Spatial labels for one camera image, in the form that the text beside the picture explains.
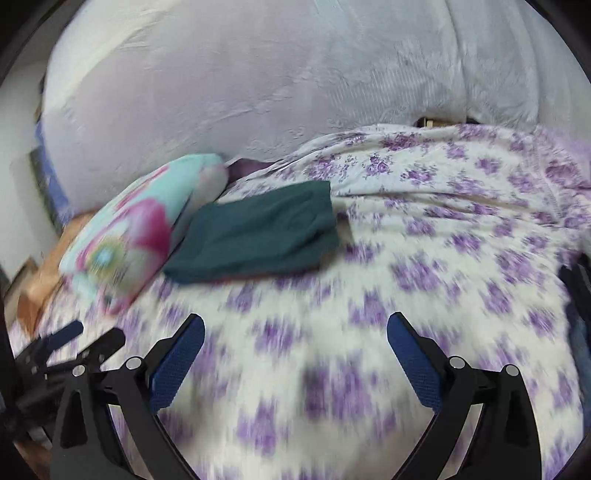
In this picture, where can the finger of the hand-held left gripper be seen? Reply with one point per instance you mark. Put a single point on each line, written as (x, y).
(104, 345)
(62, 333)

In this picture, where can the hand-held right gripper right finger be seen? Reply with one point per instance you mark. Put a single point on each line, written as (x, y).
(415, 369)

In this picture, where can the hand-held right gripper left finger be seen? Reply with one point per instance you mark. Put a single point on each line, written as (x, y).
(175, 369)

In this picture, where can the dark green pants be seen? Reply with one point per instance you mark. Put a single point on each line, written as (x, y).
(258, 235)

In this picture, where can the orange cloth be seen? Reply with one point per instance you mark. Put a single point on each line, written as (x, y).
(41, 286)

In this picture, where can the colourful floral pillow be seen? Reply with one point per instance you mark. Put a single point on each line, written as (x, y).
(134, 230)

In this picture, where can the purple floral bedsheet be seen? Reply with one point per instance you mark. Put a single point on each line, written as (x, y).
(415, 230)

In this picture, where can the dark navy cloth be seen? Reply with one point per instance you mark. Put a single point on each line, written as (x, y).
(579, 314)

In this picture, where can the dark purple cloth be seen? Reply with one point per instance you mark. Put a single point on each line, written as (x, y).
(244, 168)

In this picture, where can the white textured cover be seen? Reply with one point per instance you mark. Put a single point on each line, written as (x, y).
(254, 78)

